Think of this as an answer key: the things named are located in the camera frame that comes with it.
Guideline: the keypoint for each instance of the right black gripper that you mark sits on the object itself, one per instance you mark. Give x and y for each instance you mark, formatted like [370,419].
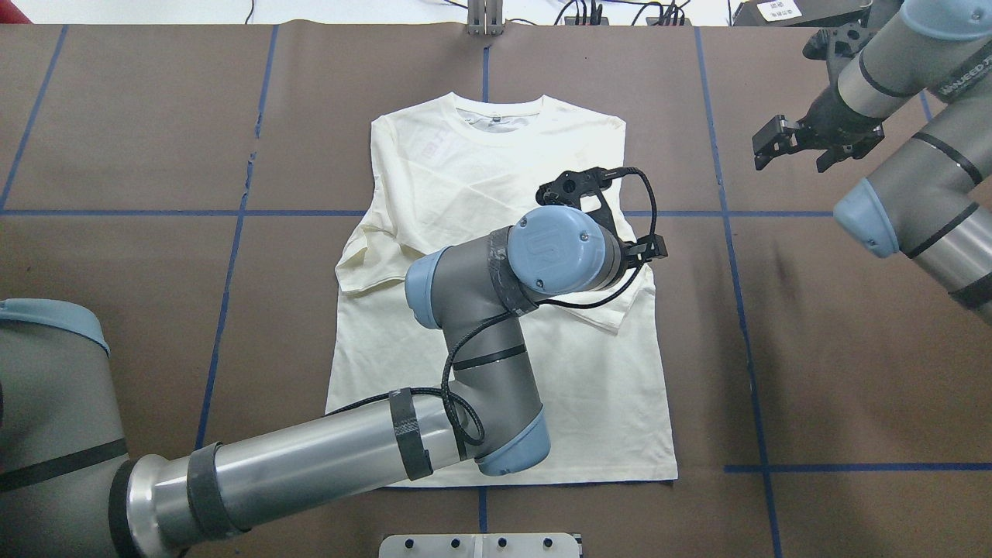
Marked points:
[834,118]

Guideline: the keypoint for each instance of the cream long-sleeve printed shirt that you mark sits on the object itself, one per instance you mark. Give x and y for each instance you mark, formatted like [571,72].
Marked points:
[451,170]

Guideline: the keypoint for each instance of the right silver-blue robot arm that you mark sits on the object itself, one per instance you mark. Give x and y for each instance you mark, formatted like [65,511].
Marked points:
[917,202]

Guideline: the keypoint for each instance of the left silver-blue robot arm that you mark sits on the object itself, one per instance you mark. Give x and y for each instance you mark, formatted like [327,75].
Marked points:
[70,488]

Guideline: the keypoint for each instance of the black box with label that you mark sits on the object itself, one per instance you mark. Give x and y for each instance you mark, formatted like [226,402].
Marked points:
[797,13]

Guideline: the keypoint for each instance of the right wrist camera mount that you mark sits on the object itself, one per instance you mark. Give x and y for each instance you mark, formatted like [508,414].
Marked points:
[837,46]

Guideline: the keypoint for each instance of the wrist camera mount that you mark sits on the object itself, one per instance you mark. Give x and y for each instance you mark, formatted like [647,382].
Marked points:
[837,46]
[570,187]

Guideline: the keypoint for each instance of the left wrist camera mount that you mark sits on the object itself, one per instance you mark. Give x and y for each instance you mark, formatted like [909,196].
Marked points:
[570,187]

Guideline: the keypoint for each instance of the aluminium frame post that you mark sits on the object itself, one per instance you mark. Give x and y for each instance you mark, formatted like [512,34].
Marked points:
[485,17]

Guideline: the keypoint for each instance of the white pedestal column with base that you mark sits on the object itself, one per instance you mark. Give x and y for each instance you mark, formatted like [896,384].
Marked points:
[550,544]

